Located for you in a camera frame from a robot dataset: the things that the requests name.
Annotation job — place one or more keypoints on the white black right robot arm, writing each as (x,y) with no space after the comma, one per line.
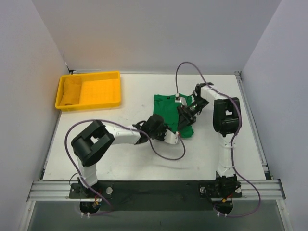
(226,123)

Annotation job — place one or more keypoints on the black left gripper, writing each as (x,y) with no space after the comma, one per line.
(165,130)

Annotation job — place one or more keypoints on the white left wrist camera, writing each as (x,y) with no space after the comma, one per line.
(171,138)

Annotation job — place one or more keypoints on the rolled yellow t-shirt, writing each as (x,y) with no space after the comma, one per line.
(71,91)

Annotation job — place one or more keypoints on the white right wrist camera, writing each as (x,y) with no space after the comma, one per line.
(180,99)

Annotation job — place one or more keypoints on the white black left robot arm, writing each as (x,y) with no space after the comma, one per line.
(93,142)

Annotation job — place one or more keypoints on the green t-shirt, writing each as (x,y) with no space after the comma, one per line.
(166,107)

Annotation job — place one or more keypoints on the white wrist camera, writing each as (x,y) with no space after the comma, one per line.
(180,99)
(171,138)

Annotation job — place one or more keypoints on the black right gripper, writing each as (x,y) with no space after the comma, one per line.
(186,115)

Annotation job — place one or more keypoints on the yellow plastic bin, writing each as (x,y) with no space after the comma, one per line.
(98,90)

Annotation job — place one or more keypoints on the aluminium right side rail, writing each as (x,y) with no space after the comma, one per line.
(253,126)

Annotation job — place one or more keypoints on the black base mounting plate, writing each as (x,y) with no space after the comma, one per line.
(157,195)

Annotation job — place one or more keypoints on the aluminium front frame rail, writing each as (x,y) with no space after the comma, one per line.
(46,190)

